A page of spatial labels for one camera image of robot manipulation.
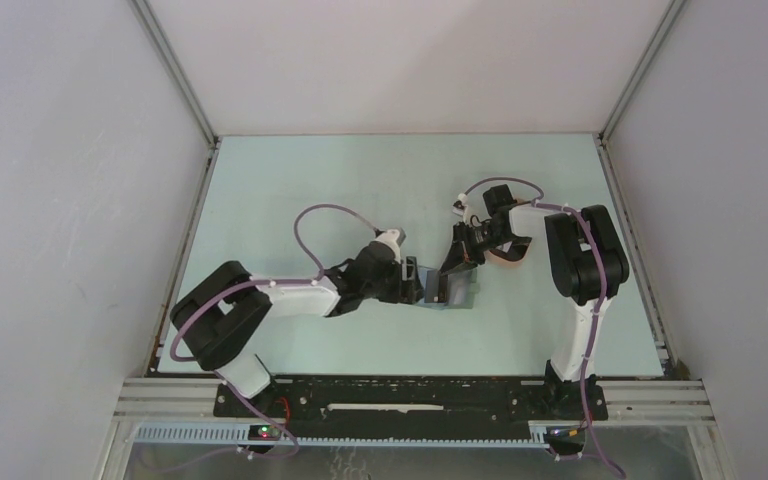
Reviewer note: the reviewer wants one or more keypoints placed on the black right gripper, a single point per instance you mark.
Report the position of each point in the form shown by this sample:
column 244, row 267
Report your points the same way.
column 456, row 256

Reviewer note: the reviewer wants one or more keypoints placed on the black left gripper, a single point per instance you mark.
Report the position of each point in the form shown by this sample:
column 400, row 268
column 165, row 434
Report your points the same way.
column 405, row 291

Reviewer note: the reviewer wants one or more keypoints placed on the green leather card holder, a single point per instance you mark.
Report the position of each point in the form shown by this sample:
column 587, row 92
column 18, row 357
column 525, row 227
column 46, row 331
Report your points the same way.
column 430, row 282

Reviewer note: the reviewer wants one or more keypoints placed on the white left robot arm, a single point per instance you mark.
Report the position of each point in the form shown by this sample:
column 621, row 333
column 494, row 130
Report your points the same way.
column 217, row 319

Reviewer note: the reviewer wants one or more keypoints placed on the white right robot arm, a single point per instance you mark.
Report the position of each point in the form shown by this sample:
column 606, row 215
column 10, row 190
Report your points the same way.
column 587, row 261

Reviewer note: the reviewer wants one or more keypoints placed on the pink oval plastic tray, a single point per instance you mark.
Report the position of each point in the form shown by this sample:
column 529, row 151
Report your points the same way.
column 510, row 254

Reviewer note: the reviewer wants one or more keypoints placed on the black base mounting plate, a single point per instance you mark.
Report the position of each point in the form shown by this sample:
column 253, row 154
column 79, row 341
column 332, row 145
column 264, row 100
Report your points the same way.
column 446, row 408

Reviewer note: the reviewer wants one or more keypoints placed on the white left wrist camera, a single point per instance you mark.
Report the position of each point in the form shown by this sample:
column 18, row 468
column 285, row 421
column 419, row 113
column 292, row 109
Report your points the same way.
column 393, row 239

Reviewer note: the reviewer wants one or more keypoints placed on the aluminium frame rail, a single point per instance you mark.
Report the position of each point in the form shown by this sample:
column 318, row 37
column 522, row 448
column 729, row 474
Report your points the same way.
column 204, row 411

